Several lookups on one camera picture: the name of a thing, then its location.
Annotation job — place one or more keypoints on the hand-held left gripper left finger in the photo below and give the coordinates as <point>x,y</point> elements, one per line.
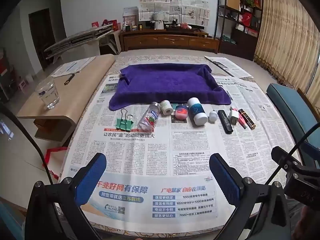
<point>91,177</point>

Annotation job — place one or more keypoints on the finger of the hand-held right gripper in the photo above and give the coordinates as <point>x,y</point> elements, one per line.
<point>285,158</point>

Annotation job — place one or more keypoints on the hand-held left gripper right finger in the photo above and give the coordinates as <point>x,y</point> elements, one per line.
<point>222,177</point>

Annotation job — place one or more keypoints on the dark brown tube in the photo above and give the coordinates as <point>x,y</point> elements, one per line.
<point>247,120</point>

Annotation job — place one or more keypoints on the black rectangular box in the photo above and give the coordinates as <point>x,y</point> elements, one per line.
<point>225,121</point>

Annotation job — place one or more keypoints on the pink pen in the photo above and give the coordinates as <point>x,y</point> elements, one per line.
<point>241,121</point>

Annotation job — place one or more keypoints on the green binder clip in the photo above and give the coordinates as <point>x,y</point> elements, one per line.
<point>123,125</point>

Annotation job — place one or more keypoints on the pink lip balm jar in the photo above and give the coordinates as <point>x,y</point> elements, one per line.
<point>181,112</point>

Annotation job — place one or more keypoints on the clear candy bottle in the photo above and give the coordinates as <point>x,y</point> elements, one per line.
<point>150,120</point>

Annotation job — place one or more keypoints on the small white cream jar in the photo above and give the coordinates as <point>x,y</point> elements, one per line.
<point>166,107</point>

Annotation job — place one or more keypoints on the person's right hand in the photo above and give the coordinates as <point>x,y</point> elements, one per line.
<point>310,222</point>

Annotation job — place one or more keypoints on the red ribbon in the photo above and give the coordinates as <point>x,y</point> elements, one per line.
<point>48,152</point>

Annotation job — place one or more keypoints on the blue chair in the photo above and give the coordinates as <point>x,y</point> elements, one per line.
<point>290,105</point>

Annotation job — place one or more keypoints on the white charger plug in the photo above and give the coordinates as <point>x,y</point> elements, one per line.
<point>234,117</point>

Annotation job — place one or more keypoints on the small white dropper bottle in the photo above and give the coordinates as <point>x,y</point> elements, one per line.
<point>213,117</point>

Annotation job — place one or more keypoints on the large newspaper spread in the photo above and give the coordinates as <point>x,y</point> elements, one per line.
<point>150,155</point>

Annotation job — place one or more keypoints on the white bottle blue label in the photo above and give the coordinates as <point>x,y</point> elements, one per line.
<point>197,110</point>

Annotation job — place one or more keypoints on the light wooden side table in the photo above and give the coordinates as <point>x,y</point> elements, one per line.
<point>75,97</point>

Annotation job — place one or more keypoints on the glass of water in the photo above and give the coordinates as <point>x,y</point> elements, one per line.
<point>47,95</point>

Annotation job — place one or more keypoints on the dark pen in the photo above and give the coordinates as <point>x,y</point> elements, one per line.
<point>69,79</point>

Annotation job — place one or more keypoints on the purple towel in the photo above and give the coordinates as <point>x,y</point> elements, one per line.
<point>170,85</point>

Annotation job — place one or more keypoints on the folded newspaper stack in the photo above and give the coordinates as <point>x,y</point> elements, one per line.
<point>230,66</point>

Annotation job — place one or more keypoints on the white paper sheets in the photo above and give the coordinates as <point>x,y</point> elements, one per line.
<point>72,66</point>

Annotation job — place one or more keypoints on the pink stool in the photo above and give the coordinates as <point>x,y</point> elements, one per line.
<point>23,85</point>

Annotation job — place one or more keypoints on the beige curtain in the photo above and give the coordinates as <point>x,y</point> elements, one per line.
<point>285,25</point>

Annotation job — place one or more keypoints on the white plastic stool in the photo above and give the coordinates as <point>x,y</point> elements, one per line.
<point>110,42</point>

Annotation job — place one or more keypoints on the folded grey table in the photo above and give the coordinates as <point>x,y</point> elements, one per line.
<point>75,38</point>

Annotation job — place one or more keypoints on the brown wooden tv cabinet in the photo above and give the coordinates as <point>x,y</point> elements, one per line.
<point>170,41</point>

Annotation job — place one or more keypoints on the dark door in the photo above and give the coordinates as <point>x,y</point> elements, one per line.
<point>41,37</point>

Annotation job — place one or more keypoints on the dark shelf unit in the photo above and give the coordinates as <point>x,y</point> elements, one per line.
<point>237,17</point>

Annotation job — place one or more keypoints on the black television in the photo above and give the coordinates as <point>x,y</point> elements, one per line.
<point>197,27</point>

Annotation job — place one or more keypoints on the red card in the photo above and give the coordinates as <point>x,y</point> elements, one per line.
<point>95,24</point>

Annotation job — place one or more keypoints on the red gift box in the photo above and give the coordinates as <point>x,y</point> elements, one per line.
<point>110,25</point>

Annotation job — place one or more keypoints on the tea set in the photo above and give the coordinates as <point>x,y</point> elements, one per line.
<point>178,26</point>

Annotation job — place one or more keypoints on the white framed calendar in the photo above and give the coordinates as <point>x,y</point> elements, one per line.
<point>130,17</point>

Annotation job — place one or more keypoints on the white wrapped basket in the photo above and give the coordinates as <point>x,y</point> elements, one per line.
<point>159,22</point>

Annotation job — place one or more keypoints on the newspapers on wall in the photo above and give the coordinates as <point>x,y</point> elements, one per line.
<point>175,8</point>

